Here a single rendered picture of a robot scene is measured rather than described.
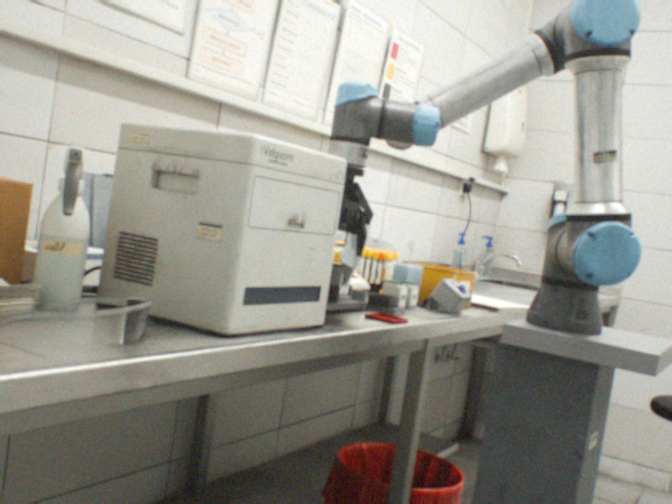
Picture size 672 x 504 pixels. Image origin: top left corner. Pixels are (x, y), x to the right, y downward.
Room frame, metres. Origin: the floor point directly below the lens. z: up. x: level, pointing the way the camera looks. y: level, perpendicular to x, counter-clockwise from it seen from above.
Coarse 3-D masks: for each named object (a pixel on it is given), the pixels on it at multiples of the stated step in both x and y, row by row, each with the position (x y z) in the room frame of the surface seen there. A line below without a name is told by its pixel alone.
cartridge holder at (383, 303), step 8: (368, 296) 1.70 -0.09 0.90; (376, 296) 1.69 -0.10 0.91; (384, 296) 1.73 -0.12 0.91; (392, 296) 1.72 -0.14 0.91; (368, 304) 1.70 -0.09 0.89; (376, 304) 1.69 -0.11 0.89; (384, 304) 1.68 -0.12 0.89; (392, 304) 1.69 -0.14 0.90; (384, 312) 1.67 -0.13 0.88; (392, 312) 1.66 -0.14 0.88; (400, 312) 1.69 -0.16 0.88
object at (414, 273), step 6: (396, 264) 1.89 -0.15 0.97; (402, 264) 1.91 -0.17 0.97; (396, 270) 1.89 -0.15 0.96; (402, 270) 1.88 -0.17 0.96; (408, 270) 1.87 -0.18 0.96; (414, 270) 1.91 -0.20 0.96; (420, 270) 1.94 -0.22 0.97; (396, 276) 1.88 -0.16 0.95; (402, 276) 1.88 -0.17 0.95; (408, 276) 1.88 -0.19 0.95; (414, 276) 1.91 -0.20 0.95; (420, 276) 1.95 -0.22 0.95; (420, 282) 1.95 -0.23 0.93
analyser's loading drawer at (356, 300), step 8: (336, 288) 1.41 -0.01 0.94; (328, 296) 1.42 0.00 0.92; (336, 296) 1.41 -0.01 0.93; (344, 296) 1.43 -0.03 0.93; (352, 296) 1.50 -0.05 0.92; (360, 296) 1.49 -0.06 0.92; (328, 304) 1.37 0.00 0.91; (336, 304) 1.39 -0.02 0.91; (344, 304) 1.42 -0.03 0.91; (352, 304) 1.45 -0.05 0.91; (360, 304) 1.48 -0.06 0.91
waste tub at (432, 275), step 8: (416, 264) 2.02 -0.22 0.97; (424, 264) 2.08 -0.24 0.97; (424, 272) 2.00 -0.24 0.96; (432, 272) 1.99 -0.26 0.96; (440, 272) 1.98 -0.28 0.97; (448, 272) 1.97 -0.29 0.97; (456, 272) 1.95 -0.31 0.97; (464, 272) 2.00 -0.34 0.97; (472, 272) 2.04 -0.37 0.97; (424, 280) 2.00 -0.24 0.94; (432, 280) 1.99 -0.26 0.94; (440, 280) 1.98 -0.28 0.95; (456, 280) 1.96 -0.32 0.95; (464, 280) 2.01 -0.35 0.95; (472, 280) 2.05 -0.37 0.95; (424, 288) 2.00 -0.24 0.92; (432, 288) 1.99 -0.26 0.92; (472, 288) 2.06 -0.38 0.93; (424, 296) 2.00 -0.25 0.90
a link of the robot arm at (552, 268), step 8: (560, 216) 1.53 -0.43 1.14; (552, 224) 1.55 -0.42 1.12; (560, 224) 1.53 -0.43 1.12; (552, 232) 1.55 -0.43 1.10; (560, 232) 1.51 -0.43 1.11; (552, 240) 1.53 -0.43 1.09; (552, 248) 1.52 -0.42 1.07; (544, 256) 1.57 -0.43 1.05; (552, 256) 1.53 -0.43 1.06; (544, 264) 1.56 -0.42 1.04; (552, 264) 1.53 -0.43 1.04; (560, 264) 1.49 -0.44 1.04; (544, 272) 1.55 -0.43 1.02; (552, 272) 1.53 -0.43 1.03; (560, 272) 1.52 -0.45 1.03; (568, 280) 1.51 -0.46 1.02; (576, 280) 1.51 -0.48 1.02
